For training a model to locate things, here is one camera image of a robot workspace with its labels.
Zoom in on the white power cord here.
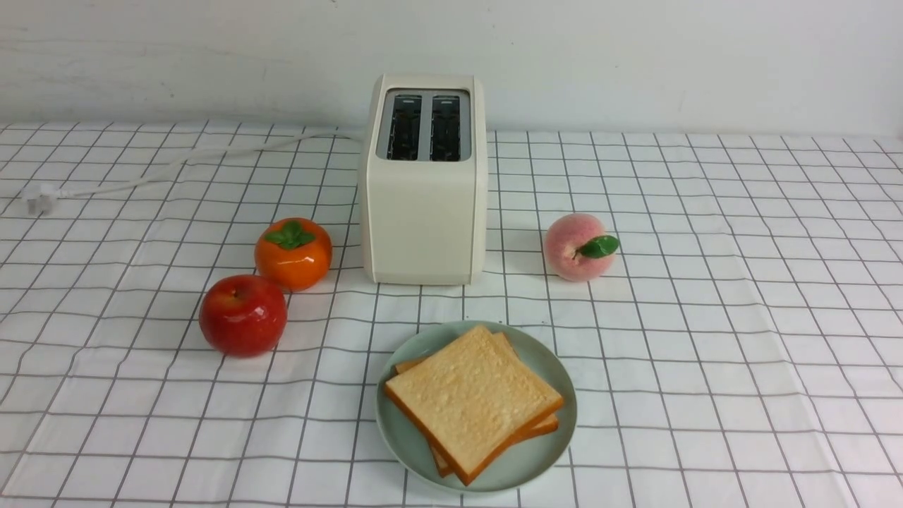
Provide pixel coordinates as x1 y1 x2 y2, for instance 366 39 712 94
53 131 364 200

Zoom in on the cream white toaster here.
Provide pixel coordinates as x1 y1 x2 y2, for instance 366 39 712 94
358 74 488 286

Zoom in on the white power plug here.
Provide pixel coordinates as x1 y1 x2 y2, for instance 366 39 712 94
20 183 61 217

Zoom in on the toast slice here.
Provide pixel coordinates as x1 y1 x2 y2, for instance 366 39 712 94
383 325 565 487
394 332 560 479

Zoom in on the white checkered tablecloth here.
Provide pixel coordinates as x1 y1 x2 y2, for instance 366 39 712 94
1 123 902 507

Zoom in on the orange persimmon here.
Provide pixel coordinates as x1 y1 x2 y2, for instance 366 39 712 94
254 217 333 292

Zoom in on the pink peach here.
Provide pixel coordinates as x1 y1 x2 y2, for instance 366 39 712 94
544 213 622 283

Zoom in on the red apple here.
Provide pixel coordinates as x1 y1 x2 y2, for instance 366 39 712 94
199 274 288 358

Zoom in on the green round plate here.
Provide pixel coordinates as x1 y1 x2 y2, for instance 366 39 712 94
375 320 578 494

